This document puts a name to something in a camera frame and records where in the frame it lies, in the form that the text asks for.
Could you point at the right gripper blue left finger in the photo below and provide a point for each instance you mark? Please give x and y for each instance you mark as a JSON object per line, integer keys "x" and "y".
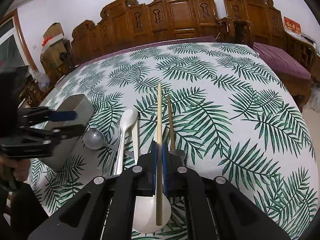
{"x": 147, "y": 181}

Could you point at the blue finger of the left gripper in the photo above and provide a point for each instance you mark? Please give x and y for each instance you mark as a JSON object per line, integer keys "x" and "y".
{"x": 61, "y": 133}
{"x": 37, "y": 115}

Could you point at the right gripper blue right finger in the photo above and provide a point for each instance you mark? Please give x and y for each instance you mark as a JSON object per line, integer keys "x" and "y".
{"x": 171, "y": 160}

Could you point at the grey metal tray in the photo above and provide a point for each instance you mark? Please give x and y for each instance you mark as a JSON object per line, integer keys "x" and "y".
{"x": 62, "y": 151}

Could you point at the light bamboo chopstick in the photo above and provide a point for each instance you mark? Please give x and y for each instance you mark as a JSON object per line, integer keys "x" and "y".
{"x": 159, "y": 142}

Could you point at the person's left hand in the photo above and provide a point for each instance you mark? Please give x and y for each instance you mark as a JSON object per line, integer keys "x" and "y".
{"x": 20, "y": 167}

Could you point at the metal spoon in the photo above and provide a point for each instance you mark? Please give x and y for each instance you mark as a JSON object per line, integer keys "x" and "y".
{"x": 95, "y": 140}

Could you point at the large white ladle spoon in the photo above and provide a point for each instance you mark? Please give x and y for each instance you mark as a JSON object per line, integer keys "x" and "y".
{"x": 153, "y": 213}

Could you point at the white plastic spoon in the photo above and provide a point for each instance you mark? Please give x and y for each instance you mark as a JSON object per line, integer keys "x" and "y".
{"x": 128, "y": 118}

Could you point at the dark brown chopstick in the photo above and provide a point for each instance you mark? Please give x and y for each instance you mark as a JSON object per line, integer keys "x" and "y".
{"x": 171, "y": 126}

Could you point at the stacked cardboard boxes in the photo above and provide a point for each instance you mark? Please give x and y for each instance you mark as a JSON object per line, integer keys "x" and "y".
{"x": 56, "y": 55}

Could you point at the palm leaf tablecloth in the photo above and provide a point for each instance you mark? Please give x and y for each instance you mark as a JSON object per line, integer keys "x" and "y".
{"x": 232, "y": 117}

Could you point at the purple seat cushion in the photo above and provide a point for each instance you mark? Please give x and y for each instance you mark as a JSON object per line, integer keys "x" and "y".
{"x": 280, "y": 61}

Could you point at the carved wooden sofa bench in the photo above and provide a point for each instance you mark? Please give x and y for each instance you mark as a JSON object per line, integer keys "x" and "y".
{"x": 126, "y": 23}

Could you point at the carved wooden armchair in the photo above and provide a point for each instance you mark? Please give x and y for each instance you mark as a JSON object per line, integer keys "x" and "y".
{"x": 259, "y": 21}

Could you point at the red sign card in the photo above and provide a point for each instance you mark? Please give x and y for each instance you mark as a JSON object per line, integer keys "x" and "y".
{"x": 292, "y": 26}

